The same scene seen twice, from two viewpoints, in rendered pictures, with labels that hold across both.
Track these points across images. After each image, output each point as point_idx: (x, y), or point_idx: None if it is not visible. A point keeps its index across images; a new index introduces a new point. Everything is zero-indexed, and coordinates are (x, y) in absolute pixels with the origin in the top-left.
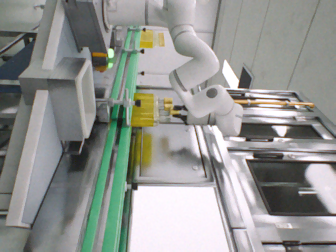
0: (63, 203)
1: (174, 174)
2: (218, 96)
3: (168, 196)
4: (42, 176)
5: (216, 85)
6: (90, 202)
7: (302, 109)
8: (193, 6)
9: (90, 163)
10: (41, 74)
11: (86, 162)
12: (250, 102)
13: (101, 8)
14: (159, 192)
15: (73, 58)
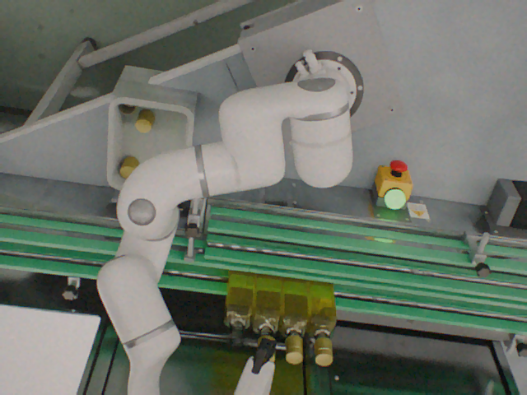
0: (14, 188)
1: (119, 378)
2: (102, 267)
3: (61, 360)
4: (44, 157)
5: (131, 260)
6: (12, 211)
7: None
8: (228, 115)
9: (83, 208)
10: (132, 76)
11: (86, 205)
12: None
13: (286, 69)
14: (75, 348)
15: (194, 98)
